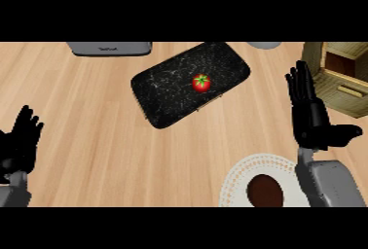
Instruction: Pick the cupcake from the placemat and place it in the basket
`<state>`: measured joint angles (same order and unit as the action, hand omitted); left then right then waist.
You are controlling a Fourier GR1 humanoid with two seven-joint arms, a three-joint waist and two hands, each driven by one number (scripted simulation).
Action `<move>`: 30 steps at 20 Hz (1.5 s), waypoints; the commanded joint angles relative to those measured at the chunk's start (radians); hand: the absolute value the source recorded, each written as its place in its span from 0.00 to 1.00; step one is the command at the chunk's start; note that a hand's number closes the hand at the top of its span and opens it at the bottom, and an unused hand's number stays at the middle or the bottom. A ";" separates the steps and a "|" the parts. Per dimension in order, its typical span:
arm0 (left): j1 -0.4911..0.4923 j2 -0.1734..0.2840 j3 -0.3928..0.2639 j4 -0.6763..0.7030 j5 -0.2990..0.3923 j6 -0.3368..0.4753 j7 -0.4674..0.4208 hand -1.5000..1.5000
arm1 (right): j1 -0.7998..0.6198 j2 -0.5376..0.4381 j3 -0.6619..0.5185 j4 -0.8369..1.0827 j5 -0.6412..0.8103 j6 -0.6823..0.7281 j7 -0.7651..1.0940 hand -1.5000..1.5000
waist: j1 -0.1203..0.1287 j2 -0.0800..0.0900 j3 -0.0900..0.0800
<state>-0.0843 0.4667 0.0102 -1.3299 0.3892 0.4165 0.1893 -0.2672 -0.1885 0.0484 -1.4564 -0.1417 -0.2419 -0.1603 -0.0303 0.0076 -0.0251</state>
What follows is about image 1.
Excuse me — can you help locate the red tomato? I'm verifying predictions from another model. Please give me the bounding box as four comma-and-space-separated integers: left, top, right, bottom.
191, 73, 213, 93

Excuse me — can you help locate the black speckled cutting board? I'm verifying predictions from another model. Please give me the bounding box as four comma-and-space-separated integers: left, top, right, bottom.
130, 42, 253, 130

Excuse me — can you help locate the white lace placemat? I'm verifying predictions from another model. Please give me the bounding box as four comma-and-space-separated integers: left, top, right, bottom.
219, 153, 312, 208

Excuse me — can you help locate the grey appliance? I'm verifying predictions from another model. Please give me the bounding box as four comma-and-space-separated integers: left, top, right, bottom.
65, 42, 154, 57

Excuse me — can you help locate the wooden crate basket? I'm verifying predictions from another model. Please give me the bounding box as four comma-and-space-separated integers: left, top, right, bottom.
300, 42, 368, 119

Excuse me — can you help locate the grey round object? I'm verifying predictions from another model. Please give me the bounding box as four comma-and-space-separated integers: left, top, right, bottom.
245, 42, 284, 51

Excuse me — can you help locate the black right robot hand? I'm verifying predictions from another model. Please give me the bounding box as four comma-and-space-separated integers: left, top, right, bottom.
285, 59, 364, 152

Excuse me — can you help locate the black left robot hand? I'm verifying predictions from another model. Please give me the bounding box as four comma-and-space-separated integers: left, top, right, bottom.
0, 104, 46, 185

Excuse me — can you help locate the brown chocolate cupcake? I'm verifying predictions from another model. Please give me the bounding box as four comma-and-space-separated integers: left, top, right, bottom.
245, 174, 285, 208

